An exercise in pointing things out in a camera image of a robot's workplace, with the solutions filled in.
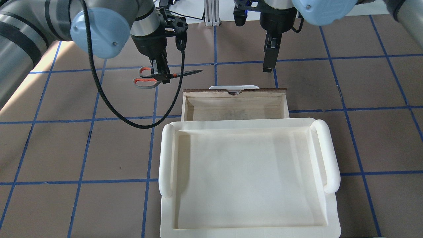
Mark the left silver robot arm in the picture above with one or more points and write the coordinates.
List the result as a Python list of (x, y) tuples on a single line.
[(100, 27)]

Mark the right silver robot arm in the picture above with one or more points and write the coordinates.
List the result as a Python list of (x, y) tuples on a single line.
[(324, 12)]

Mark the orange grey handled scissors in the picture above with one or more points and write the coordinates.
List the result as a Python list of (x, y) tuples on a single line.
[(148, 82)]

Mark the aluminium frame post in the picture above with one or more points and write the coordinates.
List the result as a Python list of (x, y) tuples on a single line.
[(211, 13)]

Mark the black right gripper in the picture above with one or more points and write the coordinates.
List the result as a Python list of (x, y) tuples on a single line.
[(273, 23)]

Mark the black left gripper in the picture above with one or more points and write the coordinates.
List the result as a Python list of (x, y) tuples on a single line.
[(149, 46)]

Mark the white foam tray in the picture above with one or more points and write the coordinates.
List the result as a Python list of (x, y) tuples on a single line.
[(267, 178)]

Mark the right arm camera mount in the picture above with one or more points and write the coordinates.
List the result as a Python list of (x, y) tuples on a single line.
[(241, 9)]

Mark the brown wooden drawer cabinet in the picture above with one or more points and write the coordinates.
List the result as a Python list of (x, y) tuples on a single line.
[(234, 104)]

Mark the white drawer handle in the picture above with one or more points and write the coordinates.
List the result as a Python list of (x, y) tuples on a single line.
[(233, 87)]

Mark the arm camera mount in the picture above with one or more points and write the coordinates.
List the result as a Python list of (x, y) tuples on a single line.
[(241, 9), (174, 26)]

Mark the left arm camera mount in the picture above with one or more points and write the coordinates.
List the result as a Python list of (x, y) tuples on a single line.
[(174, 26)]

